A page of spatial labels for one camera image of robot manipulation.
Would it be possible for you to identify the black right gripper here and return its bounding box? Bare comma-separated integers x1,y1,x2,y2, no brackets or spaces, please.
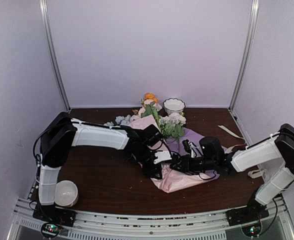
170,154,217,176

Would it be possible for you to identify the purple tissue paper sheet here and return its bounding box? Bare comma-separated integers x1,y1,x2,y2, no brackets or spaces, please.
129,114,229,194

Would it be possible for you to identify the white purple flower bunch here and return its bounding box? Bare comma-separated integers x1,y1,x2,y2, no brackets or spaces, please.
157,112,187,150

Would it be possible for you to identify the blue flower bunch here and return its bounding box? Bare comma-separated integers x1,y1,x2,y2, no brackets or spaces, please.
104,114,132,126

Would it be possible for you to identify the pink flower bunch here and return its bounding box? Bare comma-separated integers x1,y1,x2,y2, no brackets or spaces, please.
130,99,162,125

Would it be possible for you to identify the orange flower stem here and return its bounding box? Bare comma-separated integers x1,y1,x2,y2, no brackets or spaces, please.
144,92,159,103

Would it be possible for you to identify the cream ribbon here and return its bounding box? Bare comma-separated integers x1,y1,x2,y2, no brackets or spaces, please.
218,125,266,179

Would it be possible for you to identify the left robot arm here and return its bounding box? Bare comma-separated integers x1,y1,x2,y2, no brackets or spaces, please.
33,112,173,222

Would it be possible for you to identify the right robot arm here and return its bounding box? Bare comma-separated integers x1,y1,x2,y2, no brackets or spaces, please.
170,123,294,221

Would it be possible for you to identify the white scalloped bowl black rim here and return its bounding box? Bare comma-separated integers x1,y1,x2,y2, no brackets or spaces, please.
163,98,186,115

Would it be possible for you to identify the right round circuit board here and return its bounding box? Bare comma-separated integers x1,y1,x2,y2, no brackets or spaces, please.
241,223,262,238

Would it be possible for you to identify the round circuit board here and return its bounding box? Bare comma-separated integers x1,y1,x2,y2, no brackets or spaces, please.
241,223,262,238
40,222,61,238

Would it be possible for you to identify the plain white round bowl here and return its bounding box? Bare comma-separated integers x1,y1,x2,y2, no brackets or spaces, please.
54,180,79,208

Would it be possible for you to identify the left round circuit board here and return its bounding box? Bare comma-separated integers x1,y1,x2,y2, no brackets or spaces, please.
40,222,61,238

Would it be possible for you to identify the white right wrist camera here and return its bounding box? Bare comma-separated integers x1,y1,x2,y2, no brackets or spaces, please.
182,139,202,158

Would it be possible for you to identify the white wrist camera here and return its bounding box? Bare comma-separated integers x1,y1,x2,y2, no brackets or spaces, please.
182,139,202,158
153,151,172,165

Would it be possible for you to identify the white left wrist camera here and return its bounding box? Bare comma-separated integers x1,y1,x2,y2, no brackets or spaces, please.
153,151,172,165

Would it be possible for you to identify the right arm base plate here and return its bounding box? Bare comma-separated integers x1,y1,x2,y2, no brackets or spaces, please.
225,204,269,226

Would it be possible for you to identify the aluminium front rail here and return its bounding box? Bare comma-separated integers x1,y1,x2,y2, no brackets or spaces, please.
5,197,294,240

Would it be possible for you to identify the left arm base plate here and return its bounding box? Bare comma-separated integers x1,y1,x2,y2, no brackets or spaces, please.
32,204,77,227

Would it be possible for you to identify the aluminium right corner post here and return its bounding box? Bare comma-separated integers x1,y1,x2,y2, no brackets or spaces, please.
228,0,260,112

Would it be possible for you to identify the aluminium corner post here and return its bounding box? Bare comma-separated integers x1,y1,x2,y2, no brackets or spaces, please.
228,0,260,112
39,0,71,112

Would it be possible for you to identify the aluminium left corner post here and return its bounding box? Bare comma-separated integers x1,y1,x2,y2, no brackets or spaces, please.
39,0,71,112

